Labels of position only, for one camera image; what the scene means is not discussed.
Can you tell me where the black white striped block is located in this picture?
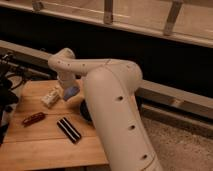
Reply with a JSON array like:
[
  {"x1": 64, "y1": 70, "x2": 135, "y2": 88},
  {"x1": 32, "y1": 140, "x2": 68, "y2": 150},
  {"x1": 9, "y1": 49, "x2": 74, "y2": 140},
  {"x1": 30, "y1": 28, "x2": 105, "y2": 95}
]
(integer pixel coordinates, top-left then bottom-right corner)
[{"x1": 57, "y1": 117, "x2": 81, "y2": 144}]

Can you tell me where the metal window frame rail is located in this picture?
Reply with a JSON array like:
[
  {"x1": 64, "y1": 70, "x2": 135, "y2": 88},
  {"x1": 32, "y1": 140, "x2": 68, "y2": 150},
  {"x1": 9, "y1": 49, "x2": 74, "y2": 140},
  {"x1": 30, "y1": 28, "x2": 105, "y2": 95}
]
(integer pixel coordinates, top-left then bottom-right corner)
[{"x1": 0, "y1": 0, "x2": 213, "y2": 48}]

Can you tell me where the black equipment with cables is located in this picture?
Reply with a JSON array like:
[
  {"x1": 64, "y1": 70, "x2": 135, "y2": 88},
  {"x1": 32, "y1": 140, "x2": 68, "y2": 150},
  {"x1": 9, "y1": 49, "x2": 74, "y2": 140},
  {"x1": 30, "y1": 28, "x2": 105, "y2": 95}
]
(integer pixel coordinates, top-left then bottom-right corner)
[{"x1": 0, "y1": 52, "x2": 25, "y2": 146}]

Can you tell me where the dark ceramic bowl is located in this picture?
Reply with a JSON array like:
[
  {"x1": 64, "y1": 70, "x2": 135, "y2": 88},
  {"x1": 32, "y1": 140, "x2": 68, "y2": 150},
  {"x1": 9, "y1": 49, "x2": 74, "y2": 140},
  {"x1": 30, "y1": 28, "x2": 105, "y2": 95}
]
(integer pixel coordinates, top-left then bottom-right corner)
[{"x1": 80, "y1": 100, "x2": 92, "y2": 122}]

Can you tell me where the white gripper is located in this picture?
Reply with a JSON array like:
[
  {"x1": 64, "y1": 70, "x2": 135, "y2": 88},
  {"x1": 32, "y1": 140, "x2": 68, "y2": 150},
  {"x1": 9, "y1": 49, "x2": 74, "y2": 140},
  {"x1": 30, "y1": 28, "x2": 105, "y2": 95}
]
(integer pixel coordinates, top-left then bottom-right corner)
[{"x1": 57, "y1": 72, "x2": 80, "y2": 101}]

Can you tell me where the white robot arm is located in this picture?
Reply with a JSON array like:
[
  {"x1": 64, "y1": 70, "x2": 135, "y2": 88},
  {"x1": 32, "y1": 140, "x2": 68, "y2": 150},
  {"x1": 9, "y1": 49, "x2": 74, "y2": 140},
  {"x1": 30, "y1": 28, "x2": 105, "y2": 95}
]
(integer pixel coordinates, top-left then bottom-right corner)
[{"x1": 48, "y1": 48, "x2": 163, "y2": 171}]

